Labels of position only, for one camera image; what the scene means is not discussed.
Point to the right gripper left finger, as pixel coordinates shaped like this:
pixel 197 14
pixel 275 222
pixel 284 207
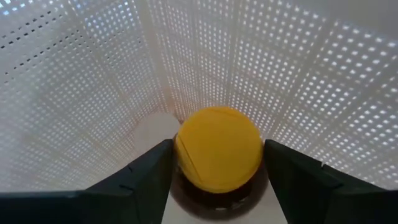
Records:
pixel 124 199

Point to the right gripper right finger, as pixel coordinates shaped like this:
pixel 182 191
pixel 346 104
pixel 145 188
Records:
pixel 317 199

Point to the amber bottle yellow cap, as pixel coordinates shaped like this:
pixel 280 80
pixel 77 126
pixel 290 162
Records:
pixel 217 149

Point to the white plastic basket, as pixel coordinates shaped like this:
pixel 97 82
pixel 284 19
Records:
pixel 93 77

